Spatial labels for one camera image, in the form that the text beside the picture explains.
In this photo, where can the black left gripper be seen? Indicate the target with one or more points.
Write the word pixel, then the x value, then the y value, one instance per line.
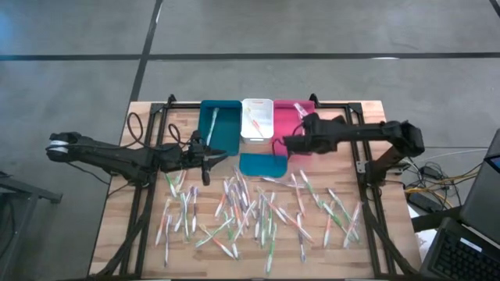
pixel 191 156

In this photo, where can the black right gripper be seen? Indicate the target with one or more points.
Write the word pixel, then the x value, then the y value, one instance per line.
pixel 328 134

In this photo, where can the purple toothbrush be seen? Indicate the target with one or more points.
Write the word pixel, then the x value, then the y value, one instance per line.
pixel 278 182
pixel 240 182
pixel 247 207
pixel 257 216
pixel 179 221
pixel 301 109
pixel 301 238
pixel 233 195
pixel 195 210
pixel 168 240

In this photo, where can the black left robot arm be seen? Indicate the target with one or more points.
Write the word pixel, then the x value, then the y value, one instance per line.
pixel 109 156

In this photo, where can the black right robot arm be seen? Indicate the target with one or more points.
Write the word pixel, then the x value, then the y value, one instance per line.
pixel 367 130

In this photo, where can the teal plastic bin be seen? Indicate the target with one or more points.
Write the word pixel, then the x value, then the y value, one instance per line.
pixel 230 132

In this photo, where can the pink plastic bin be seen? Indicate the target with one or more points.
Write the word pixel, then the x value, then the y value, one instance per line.
pixel 282 121

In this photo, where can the teal bin lid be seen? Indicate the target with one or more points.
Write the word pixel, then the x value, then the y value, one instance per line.
pixel 263 166

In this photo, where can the white plastic bin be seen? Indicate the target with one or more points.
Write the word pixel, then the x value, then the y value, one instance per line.
pixel 265 125

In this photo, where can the black power brick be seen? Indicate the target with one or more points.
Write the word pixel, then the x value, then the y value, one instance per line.
pixel 421 202

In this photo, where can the grey laptop lid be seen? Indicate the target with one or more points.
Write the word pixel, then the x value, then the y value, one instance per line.
pixel 484 195

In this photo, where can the black open laptop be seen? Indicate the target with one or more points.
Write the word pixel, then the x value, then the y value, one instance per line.
pixel 461 257

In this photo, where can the grey side table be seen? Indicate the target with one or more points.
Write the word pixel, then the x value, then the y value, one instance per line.
pixel 31 191

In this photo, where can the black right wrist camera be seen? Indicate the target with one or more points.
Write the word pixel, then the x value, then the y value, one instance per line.
pixel 297 144

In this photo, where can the black aluminium table frame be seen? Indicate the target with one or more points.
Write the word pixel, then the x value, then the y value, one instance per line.
pixel 183 105

